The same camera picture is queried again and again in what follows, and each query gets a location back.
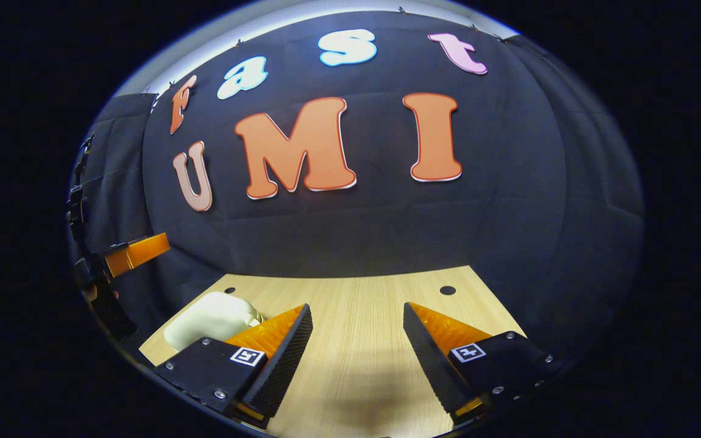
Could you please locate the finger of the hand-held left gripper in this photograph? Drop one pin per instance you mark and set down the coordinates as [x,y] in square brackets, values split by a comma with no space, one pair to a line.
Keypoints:
[140,250]

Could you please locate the pale yellow suitcase bag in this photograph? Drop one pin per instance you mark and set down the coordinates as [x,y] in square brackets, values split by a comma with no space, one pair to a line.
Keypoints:
[210,319]

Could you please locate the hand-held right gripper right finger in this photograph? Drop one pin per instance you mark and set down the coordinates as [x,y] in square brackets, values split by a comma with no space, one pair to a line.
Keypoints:
[429,365]

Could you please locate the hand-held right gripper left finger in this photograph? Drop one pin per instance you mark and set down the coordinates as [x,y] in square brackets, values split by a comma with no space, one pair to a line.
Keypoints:
[286,365]

